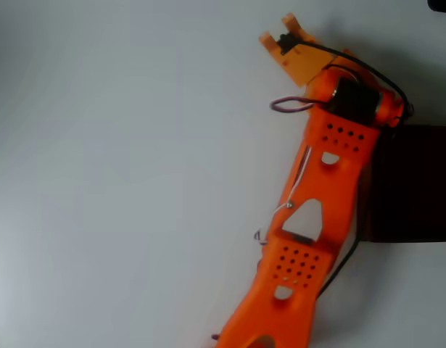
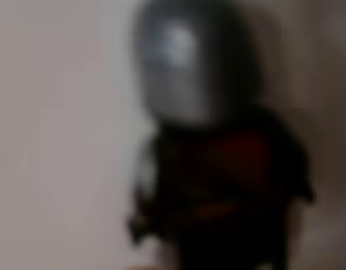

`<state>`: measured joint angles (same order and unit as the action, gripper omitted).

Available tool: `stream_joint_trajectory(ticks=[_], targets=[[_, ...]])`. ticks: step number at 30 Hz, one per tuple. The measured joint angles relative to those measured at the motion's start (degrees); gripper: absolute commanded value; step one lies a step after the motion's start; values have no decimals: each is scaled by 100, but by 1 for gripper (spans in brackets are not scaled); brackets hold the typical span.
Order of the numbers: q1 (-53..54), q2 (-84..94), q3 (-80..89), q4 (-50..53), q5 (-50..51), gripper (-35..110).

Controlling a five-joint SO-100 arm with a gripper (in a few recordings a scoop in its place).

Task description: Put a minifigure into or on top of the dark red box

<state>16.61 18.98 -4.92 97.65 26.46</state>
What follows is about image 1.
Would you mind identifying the black cable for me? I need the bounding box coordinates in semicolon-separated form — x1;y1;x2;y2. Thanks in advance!
297;39;416;302

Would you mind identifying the thin white wire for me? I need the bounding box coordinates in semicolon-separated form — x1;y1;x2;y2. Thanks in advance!
254;146;313;244

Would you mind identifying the purple cable loop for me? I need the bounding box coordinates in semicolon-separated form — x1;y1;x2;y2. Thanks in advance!
270;95;316;115

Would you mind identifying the dark red open box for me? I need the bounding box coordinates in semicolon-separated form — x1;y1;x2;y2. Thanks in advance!
355;124;446;244

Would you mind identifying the small black camera module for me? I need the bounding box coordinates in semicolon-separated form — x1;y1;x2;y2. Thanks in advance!
278;31;297;56

